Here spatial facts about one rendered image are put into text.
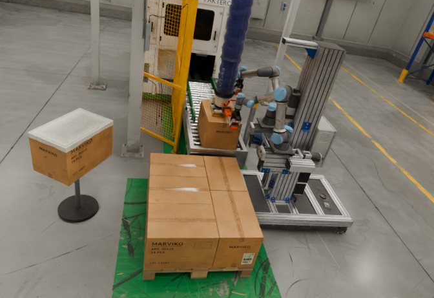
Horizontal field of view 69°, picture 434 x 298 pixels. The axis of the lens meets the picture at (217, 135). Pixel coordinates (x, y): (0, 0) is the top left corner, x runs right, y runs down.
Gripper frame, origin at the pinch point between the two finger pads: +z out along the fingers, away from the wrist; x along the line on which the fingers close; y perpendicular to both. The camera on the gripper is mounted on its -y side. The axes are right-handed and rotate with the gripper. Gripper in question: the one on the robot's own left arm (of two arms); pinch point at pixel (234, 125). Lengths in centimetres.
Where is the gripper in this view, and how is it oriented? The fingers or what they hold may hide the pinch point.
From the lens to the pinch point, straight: 326.3
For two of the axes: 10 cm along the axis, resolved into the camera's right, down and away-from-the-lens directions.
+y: -1.8, -5.3, 8.3
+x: -9.7, -0.6, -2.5
